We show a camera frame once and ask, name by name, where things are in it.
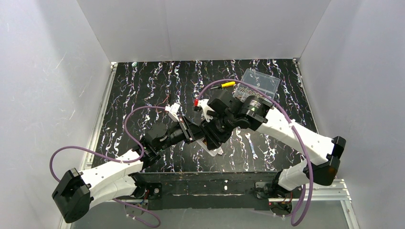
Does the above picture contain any white remote control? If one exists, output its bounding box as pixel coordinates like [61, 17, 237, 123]
[196, 139, 224, 156]

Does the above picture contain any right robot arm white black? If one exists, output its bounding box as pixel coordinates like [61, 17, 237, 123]
[194, 93, 346, 192]

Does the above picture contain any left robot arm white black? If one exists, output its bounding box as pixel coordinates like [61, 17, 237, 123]
[52, 117, 206, 223]

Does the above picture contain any silver open-end wrench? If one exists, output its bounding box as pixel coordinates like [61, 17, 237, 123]
[245, 133, 258, 160]

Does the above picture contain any clear plastic screw box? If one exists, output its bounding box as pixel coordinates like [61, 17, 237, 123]
[233, 69, 280, 102]

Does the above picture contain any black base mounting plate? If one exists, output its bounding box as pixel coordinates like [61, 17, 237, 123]
[119, 172, 284, 210]

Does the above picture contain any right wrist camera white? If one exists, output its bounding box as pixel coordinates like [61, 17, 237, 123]
[193, 99, 214, 122]

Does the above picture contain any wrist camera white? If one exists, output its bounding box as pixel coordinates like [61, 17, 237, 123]
[193, 99, 214, 122]
[165, 103, 180, 122]

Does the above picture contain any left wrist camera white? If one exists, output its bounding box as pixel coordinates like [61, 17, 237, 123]
[165, 103, 180, 122]

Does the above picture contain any yellow handled screwdriver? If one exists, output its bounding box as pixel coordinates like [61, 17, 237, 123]
[211, 81, 236, 89]

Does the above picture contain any aluminium frame rail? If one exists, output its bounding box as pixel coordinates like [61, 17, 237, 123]
[58, 62, 118, 229]

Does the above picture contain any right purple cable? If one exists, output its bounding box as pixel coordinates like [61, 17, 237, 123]
[197, 79, 314, 227]

